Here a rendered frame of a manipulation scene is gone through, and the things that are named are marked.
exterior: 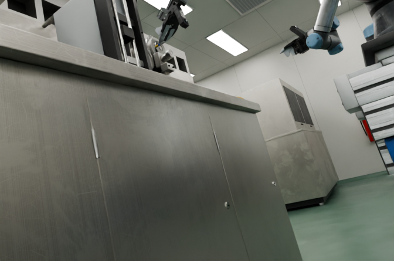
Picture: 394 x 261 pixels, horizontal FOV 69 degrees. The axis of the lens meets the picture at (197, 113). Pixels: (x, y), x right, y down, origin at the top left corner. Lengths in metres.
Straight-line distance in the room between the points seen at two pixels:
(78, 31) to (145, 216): 0.83
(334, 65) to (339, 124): 1.05
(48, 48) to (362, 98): 0.70
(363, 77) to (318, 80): 4.87
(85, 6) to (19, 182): 0.89
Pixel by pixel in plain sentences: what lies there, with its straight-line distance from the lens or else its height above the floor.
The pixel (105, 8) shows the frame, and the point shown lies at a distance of 1.04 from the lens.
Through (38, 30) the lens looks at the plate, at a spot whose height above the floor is 1.40.
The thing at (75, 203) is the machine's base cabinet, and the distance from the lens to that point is 0.52.
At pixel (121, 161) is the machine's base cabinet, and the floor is 0.68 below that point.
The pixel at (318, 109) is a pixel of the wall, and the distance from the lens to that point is 5.63.
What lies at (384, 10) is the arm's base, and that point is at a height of 0.89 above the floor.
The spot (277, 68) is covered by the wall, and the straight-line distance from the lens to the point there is 5.91.
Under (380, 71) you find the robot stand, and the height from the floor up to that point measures 0.75.
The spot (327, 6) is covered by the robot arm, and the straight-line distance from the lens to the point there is 1.55.
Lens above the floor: 0.60
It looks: 14 degrees up
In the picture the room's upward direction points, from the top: 15 degrees counter-clockwise
